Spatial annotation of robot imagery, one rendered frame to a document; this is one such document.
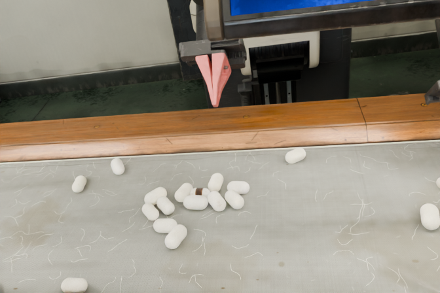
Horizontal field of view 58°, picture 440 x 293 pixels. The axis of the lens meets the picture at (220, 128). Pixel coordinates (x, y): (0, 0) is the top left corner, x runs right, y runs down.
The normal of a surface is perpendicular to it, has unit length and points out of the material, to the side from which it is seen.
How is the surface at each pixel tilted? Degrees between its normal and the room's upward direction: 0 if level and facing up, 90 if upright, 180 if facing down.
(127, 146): 45
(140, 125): 0
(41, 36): 90
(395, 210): 0
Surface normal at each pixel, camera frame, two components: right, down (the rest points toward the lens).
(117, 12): -0.03, 0.56
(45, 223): -0.14, -0.83
